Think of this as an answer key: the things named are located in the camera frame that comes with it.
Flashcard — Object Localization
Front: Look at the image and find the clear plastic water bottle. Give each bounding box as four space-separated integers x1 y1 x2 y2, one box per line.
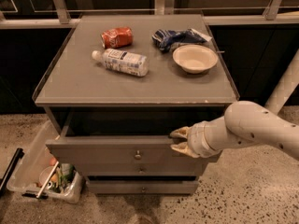
92 49 149 77

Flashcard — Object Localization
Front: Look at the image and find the crushed red soda can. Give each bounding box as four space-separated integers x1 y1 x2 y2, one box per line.
101 27 133 49

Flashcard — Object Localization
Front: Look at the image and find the white paper bowl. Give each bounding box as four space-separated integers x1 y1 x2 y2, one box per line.
173 45 219 74

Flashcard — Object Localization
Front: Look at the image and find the green packet in bin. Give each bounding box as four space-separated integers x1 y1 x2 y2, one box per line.
60 163 74 184

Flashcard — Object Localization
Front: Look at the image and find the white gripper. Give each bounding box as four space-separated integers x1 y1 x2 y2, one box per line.
170 121 219 158

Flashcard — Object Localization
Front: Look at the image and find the grey middle drawer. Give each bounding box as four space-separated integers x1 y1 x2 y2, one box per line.
75 161 204 176

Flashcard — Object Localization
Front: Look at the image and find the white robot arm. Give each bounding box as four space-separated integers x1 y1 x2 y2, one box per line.
170 51 299 160

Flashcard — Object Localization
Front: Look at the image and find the metal window railing frame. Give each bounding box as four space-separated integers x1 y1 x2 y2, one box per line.
0 0 299 29

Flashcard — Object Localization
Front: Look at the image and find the grey top drawer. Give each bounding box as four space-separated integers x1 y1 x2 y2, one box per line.
45 107 222 176

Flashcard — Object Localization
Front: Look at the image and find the grey drawer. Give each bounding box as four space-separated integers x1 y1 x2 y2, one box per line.
45 107 222 176
86 181 198 194
75 161 204 176

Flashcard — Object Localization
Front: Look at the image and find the clear plastic storage bin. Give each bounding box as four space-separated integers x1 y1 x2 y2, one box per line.
7 121 84 203

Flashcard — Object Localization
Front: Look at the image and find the grey bottom drawer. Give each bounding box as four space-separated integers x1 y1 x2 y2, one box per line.
86 181 198 194

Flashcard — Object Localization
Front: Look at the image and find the grey drawer cabinet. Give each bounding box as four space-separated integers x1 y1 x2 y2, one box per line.
33 15 239 182

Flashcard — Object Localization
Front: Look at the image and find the blue crumpled chip bag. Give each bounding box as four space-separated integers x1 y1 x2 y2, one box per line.
151 28 212 52

